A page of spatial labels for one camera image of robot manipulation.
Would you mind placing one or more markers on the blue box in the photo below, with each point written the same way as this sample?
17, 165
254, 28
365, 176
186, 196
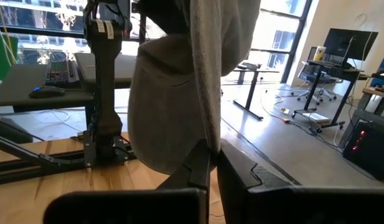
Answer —
383, 67

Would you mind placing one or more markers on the backlit computer keyboard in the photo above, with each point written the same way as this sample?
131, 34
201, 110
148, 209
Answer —
59, 73

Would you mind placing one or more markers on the black computer mouse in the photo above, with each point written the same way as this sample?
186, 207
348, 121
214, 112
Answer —
47, 92

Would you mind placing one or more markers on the dark grey desk top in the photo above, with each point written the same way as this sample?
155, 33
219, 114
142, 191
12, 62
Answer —
17, 81

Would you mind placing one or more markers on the large black-framed window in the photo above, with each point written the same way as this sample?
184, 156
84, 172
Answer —
279, 34

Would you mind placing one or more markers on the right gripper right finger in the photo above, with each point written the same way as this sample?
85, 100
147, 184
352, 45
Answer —
272, 205

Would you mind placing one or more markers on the black tower with red lights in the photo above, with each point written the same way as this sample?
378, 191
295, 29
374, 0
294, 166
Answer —
372, 149

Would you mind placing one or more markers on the black computer monitor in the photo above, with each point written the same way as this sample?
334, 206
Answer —
350, 43

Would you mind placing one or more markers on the wooden top desk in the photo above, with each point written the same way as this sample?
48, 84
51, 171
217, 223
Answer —
375, 91

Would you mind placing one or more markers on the light grey baseball cap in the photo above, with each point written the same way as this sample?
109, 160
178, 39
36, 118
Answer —
166, 109

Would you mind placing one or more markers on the flat white box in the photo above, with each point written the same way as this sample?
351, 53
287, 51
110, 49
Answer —
316, 117

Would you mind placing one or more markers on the black-legged standing desk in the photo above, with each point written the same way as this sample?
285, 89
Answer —
252, 90

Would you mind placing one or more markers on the black mesh office chair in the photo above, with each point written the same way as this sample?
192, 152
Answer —
307, 76

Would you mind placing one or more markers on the large grey desk top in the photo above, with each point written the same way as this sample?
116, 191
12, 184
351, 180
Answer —
84, 70

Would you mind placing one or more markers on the black aluminium table frame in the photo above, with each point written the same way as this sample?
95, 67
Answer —
23, 172

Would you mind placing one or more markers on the black rolling desk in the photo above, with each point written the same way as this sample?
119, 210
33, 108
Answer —
335, 70

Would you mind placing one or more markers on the yellow white wipes canister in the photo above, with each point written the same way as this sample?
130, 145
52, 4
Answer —
319, 53

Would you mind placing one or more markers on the green panel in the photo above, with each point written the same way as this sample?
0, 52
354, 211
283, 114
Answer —
2, 56

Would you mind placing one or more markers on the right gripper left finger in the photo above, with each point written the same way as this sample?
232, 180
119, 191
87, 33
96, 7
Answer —
132, 205

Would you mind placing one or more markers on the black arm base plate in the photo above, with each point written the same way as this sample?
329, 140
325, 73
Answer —
89, 152

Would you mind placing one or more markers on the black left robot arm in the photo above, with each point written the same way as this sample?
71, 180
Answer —
106, 77

